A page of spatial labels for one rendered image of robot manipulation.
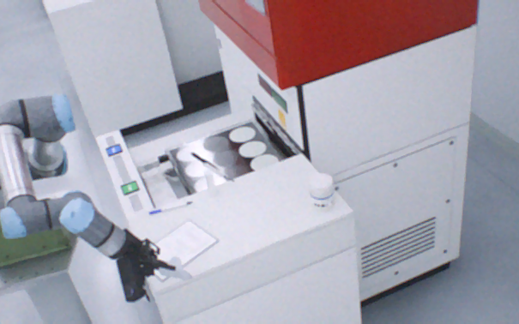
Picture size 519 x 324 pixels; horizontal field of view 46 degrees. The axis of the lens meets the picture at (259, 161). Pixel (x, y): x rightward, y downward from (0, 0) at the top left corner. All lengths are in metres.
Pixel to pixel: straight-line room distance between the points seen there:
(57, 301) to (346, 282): 1.07
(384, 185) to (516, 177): 1.31
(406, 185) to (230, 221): 0.85
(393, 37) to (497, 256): 1.39
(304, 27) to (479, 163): 1.96
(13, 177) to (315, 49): 0.95
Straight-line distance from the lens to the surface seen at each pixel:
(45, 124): 1.83
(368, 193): 2.33
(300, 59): 1.90
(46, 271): 2.13
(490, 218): 3.26
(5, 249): 2.18
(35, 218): 1.55
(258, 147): 2.23
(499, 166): 3.59
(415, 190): 2.47
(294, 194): 1.90
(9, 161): 1.69
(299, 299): 1.96
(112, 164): 2.24
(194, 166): 2.21
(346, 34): 1.94
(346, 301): 2.08
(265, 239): 1.76
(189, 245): 1.80
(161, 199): 2.14
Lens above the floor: 2.18
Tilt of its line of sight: 36 degrees down
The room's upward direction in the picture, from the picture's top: 10 degrees counter-clockwise
